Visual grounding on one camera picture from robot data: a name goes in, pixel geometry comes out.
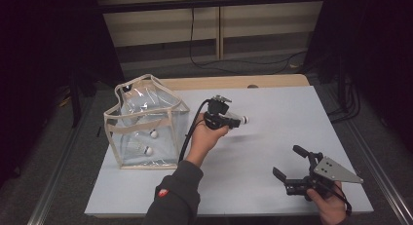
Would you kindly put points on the dark curtain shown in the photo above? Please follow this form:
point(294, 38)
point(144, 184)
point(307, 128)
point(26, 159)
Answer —
point(39, 56)
point(383, 40)

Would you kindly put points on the person's right hand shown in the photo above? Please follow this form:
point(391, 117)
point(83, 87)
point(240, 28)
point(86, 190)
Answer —
point(331, 208)

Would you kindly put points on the small black stick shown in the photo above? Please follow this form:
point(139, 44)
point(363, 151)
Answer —
point(99, 131)

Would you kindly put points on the person's left hand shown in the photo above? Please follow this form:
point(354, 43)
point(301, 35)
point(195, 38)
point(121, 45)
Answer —
point(203, 140)

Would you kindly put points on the black metal stand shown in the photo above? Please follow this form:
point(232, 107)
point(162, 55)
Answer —
point(342, 88)
point(75, 101)

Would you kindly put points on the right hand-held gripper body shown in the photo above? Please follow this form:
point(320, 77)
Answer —
point(333, 171)

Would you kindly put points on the clear plastic bag beige trim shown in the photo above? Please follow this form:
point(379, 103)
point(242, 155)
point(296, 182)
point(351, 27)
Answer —
point(130, 127)

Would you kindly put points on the dark round table grommet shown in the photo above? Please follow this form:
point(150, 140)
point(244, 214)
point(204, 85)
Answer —
point(253, 86)

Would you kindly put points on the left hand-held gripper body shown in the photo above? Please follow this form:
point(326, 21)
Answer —
point(217, 119)

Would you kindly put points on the aluminium floor rail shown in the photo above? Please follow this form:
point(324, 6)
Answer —
point(55, 182)
point(378, 168)

